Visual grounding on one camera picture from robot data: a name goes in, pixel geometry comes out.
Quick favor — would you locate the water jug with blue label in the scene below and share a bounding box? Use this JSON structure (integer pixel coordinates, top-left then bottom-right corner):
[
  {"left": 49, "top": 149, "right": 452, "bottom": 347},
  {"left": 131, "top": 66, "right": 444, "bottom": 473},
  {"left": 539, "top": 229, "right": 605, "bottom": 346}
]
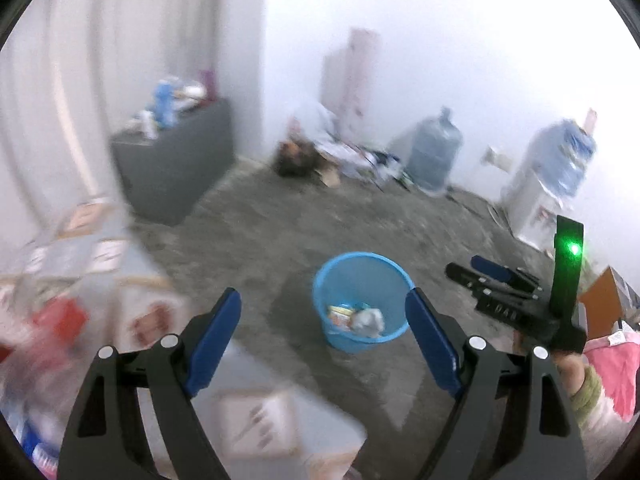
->
[{"left": 532, "top": 120, "right": 597, "bottom": 196}]

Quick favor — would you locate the tall white box by wall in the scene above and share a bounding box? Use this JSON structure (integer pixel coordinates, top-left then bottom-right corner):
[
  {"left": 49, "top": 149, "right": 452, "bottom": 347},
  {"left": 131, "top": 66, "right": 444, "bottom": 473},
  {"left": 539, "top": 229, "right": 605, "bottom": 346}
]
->
[{"left": 320, "top": 27, "right": 381, "bottom": 141}]

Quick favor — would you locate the white plastic bag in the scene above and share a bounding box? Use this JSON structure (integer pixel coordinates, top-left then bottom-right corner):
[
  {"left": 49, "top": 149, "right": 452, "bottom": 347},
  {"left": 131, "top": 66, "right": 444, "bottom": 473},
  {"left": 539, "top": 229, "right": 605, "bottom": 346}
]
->
[{"left": 287, "top": 102, "right": 341, "bottom": 146}]

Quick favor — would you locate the white curtain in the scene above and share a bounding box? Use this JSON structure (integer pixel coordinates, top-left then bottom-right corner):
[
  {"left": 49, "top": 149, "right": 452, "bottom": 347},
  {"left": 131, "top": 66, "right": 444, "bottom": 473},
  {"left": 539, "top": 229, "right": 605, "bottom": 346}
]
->
[{"left": 0, "top": 0, "right": 268, "bottom": 281}]

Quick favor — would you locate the person's right hand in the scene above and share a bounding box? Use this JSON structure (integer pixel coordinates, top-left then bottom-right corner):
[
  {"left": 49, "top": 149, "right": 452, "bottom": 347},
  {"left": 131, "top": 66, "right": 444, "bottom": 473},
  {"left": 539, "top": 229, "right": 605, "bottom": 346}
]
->
[{"left": 555, "top": 350, "right": 588, "bottom": 393}]

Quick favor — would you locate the fruit printed tablecloth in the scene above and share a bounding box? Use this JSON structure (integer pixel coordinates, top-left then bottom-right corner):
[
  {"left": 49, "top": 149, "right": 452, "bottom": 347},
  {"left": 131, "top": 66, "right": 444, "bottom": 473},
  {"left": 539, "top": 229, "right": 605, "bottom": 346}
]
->
[{"left": 0, "top": 197, "right": 368, "bottom": 480}]

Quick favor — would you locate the pink cloth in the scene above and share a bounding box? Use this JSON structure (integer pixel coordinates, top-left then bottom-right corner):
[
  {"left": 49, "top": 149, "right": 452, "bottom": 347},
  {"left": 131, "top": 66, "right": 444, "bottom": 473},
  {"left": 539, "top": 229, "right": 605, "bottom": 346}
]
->
[{"left": 585, "top": 330, "right": 640, "bottom": 421}]

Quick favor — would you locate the red foil wrapper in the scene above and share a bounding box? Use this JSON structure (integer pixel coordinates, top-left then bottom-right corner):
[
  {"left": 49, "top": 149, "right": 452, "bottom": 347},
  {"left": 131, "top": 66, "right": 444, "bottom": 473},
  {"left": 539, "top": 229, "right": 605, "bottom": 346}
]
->
[{"left": 30, "top": 300, "right": 90, "bottom": 347}]

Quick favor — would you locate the brown bundle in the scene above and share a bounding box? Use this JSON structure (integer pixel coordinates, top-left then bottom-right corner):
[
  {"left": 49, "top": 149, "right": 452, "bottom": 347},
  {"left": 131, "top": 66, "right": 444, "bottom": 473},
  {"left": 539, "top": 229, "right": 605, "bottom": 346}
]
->
[{"left": 275, "top": 140, "right": 323, "bottom": 178}]

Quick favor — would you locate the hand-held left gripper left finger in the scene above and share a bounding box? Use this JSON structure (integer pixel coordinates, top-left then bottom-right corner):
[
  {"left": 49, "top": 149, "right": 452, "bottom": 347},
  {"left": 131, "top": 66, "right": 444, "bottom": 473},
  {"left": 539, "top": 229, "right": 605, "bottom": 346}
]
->
[{"left": 57, "top": 287, "right": 242, "bottom": 480}]

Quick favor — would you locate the clear plastic bottle blue label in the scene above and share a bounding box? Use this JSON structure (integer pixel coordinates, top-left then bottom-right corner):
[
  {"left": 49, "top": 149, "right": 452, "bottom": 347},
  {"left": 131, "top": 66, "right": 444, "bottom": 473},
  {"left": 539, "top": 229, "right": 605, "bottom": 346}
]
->
[{"left": 0, "top": 375, "right": 61, "bottom": 476}]

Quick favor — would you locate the grey cabinet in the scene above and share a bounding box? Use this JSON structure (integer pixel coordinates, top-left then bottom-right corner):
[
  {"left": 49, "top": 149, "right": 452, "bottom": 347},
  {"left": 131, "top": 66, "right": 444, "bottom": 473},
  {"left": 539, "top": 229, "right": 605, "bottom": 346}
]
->
[{"left": 110, "top": 97, "right": 236, "bottom": 226}]

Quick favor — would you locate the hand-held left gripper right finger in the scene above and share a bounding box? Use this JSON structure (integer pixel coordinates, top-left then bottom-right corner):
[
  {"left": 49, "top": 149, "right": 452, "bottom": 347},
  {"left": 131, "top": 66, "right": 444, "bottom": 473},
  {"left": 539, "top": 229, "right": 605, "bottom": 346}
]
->
[{"left": 405, "top": 287, "right": 588, "bottom": 480}]

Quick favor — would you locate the blue spray bottle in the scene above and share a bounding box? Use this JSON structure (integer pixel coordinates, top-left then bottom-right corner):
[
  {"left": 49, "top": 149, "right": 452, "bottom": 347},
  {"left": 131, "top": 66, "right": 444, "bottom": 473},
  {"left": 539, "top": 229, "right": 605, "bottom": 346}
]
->
[{"left": 152, "top": 80, "right": 177, "bottom": 128}]

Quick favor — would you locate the colourful snack packet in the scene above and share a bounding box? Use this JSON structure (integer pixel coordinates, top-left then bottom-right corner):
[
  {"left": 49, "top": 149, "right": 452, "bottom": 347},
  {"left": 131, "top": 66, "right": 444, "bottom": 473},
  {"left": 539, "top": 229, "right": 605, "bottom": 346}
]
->
[{"left": 327, "top": 304, "right": 368, "bottom": 332}]

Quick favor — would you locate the blue plastic basket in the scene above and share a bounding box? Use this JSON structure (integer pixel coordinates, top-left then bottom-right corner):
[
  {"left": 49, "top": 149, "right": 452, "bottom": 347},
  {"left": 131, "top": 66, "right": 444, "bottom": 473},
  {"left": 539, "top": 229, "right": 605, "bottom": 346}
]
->
[{"left": 312, "top": 252, "right": 415, "bottom": 353}]

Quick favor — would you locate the white crumpled wrapper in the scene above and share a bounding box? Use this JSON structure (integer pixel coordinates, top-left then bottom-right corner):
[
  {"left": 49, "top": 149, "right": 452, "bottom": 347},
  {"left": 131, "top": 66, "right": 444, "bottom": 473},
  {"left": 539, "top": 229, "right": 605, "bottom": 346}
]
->
[{"left": 350, "top": 307, "right": 386, "bottom": 337}]

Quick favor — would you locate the large water jug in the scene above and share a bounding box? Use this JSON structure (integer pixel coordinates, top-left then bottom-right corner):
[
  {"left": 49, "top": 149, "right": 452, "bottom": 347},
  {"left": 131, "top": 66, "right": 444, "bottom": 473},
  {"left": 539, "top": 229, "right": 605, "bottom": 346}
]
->
[{"left": 406, "top": 107, "right": 462, "bottom": 193}]

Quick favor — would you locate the pile of clutter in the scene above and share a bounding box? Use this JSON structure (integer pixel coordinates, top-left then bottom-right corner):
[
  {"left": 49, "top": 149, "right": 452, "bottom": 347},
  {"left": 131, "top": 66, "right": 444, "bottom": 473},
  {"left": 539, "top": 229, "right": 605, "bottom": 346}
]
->
[{"left": 320, "top": 140, "right": 416, "bottom": 191}]

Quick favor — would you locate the orange cardboard box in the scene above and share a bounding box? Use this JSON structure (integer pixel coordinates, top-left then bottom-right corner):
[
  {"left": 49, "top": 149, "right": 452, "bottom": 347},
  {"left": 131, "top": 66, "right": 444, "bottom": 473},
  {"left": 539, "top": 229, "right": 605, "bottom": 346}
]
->
[{"left": 577, "top": 266, "right": 638, "bottom": 341}]

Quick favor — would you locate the white water dispenser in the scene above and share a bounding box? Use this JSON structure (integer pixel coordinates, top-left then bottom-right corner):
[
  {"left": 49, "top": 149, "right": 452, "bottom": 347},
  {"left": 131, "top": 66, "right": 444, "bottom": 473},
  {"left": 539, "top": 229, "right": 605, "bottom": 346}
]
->
[{"left": 502, "top": 160, "right": 566, "bottom": 251}]

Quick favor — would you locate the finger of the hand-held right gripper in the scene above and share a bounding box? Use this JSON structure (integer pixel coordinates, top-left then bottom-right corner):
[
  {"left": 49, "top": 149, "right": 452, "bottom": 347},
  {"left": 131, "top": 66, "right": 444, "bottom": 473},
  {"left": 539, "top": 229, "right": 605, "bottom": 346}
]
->
[
  {"left": 445, "top": 262, "right": 538, "bottom": 303},
  {"left": 470, "top": 255, "right": 541, "bottom": 293}
]

